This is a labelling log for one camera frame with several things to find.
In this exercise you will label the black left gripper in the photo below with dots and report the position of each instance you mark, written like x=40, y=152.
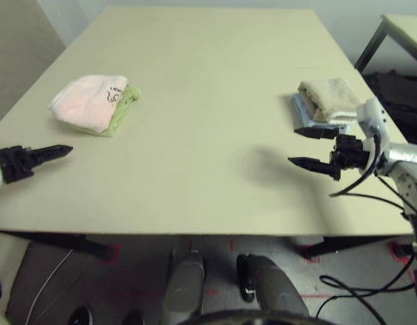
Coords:
x=14, y=164

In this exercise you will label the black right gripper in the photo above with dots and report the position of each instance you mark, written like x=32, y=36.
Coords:
x=350, y=152

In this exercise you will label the pink towel with white trim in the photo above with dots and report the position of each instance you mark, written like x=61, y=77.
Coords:
x=86, y=101

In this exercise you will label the blue folded towel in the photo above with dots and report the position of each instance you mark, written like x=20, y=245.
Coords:
x=305, y=111

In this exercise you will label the beige folded towel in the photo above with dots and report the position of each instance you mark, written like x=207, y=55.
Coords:
x=330, y=98

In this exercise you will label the green towel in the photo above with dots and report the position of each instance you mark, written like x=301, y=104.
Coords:
x=122, y=111

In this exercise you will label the grey robot right foot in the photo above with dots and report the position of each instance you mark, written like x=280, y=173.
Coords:
x=276, y=287

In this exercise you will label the grey robot foot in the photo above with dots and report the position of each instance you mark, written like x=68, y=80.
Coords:
x=183, y=284
x=276, y=287

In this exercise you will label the black robot waist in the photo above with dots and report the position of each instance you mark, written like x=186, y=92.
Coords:
x=256, y=318

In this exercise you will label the grey robot left foot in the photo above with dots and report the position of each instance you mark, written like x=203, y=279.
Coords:
x=183, y=284

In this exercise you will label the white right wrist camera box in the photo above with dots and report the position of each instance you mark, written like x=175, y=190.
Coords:
x=372, y=118

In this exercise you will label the side table with black frame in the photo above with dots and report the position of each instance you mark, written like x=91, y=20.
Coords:
x=391, y=37

